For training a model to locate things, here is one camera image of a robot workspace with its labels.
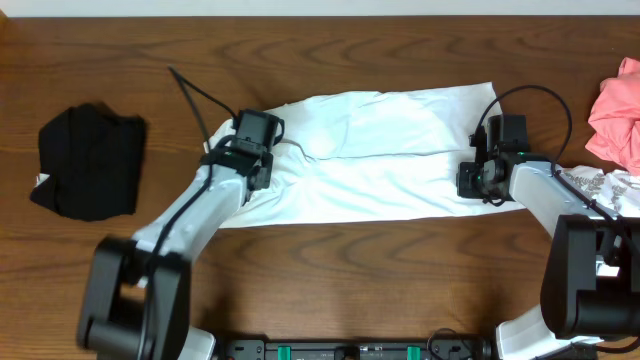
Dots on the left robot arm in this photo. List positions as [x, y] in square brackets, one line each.
[137, 298]

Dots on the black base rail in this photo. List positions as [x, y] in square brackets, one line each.
[443, 345]

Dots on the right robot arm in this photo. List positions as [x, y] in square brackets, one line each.
[590, 291]

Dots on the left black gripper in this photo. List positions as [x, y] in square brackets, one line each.
[266, 165]

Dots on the folded black garment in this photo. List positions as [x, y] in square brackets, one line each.
[90, 163]

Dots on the pink garment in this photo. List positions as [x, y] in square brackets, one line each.
[614, 117]

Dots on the white printed t-shirt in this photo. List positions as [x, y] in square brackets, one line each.
[366, 156]

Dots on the white fern-print garment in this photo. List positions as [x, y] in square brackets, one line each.
[617, 190]

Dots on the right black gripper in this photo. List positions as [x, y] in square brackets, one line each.
[465, 188]

